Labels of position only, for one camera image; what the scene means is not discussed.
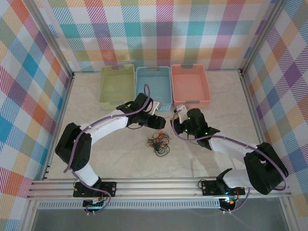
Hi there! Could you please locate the orange thin cable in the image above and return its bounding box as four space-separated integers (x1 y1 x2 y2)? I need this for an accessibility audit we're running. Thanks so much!
153 129 169 141

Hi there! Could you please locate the brown-red thin cable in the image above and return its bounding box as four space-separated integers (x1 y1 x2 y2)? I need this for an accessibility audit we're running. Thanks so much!
146 131 173 150

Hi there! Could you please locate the pink plastic basket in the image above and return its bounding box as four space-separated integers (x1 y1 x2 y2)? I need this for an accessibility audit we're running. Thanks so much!
170 64 212 109

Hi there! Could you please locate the blue plastic basket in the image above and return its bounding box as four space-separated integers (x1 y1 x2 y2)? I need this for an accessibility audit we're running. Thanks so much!
135 66 173 112

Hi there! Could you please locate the green plastic basket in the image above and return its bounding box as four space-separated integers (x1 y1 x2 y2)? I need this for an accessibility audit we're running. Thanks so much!
98 64 136 111

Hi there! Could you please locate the plaid backdrop cloth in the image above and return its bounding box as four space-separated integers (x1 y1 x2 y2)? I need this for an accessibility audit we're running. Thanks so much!
31 0 280 73
0 0 73 231
243 0 308 231

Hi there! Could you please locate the grey metal panel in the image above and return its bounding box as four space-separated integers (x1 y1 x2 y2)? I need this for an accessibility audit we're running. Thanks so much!
31 208 289 231

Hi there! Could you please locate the aluminium side rail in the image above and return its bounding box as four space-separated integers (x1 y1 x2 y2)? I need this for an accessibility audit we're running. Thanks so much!
42 72 75 181
239 69 277 179

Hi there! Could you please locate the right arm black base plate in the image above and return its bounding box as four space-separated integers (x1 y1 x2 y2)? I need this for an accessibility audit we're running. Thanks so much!
201 180 246 196

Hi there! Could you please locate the aluminium mounting rail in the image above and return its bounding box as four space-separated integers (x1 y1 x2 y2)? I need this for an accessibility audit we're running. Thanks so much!
26 177 292 200

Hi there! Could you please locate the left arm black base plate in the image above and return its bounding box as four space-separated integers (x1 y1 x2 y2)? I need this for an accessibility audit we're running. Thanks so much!
73 181 117 198

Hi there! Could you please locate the grey slotted cable duct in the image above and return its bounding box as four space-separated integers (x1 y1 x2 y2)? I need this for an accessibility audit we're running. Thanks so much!
38 201 222 210

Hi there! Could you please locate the aluminium frame post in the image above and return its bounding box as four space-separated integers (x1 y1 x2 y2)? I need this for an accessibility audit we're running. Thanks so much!
23 0 74 77
21 199 40 231
279 196 300 231
240 0 289 77

